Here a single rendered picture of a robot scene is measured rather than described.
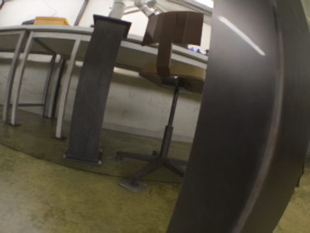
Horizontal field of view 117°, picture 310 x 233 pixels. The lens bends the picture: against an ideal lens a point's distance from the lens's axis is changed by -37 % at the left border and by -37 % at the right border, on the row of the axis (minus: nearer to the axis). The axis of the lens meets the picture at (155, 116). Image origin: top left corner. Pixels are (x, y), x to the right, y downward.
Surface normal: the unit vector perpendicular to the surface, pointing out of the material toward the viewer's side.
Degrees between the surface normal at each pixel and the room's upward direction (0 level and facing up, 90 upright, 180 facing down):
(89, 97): 90
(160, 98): 90
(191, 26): 90
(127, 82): 90
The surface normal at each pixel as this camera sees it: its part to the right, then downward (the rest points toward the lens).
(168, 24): -0.46, -0.01
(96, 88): 0.30, 0.10
